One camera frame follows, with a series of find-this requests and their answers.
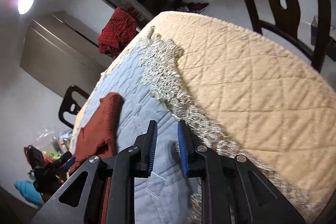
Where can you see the black chair behind table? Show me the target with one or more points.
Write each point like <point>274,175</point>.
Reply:
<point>69,104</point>

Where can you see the red plaid shirt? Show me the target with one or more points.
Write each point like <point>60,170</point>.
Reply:
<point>117,34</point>

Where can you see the quilted blue beige table cover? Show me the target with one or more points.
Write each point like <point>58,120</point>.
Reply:
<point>240,93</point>

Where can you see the clear plastic bag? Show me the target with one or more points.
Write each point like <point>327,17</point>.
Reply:
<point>52,141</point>

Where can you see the red gift bag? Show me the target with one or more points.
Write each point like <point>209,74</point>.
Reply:
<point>36,158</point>

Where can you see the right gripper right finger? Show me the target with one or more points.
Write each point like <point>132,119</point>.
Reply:
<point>234,190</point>

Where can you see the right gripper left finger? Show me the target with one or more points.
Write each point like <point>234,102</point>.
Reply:
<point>102,190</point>

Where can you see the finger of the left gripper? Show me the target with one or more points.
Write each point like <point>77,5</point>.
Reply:
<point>69,163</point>

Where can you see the rust red knit sweater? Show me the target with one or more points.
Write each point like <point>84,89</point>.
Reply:
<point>98,136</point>

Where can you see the blue thermos jug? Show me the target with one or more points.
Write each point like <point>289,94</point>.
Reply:
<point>28,192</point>

